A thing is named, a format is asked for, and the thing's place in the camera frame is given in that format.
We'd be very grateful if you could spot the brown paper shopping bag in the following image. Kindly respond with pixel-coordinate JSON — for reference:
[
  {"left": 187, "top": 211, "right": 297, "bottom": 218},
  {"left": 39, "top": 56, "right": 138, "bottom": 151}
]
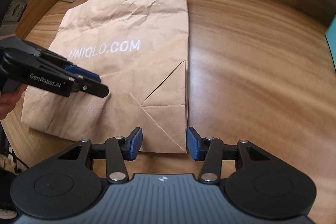
[{"left": 22, "top": 0, "right": 189, "bottom": 153}]

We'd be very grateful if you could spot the black camera box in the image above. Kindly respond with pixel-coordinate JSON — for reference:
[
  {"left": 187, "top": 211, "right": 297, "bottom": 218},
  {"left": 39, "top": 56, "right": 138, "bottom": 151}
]
[{"left": 0, "top": 0, "right": 27, "bottom": 36}]

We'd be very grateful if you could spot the person's left hand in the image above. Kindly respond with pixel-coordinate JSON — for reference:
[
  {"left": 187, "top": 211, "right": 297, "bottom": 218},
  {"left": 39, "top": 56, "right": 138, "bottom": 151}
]
[{"left": 0, "top": 84, "right": 27, "bottom": 120}]

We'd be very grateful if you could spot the teal storage box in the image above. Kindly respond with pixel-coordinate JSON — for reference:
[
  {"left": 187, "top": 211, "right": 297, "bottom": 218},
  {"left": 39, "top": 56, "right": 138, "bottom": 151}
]
[{"left": 325, "top": 22, "right": 336, "bottom": 67}]

